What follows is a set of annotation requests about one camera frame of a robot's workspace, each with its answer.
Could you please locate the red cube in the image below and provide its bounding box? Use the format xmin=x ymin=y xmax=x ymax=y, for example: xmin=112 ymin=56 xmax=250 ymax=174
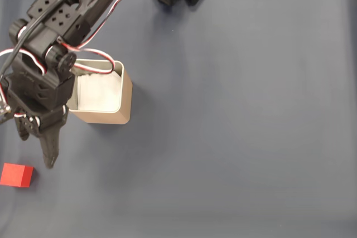
xmin=0 ymin=162 xmax=35 ymax=188

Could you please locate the beige square box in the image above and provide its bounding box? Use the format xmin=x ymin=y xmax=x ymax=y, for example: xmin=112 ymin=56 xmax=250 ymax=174
xmin=66 ymin=59 xmax=133 ymax=125

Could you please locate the white tissue paper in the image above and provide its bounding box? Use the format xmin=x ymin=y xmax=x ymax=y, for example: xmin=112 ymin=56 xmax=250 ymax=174
xmin=76 ymin=71 xmax=123 ymax=112

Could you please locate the black camera cable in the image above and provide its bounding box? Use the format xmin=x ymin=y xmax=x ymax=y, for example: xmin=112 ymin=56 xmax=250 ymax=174
xmin=0 ymin=0 xmax=98 ymax=76

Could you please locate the red white servo cable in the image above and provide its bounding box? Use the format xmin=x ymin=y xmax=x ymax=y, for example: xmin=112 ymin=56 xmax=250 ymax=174
xmin=59 ymin=0 xmax=139 ymax=74
xmin=0 ymin=48 xmax=47 ymax=76

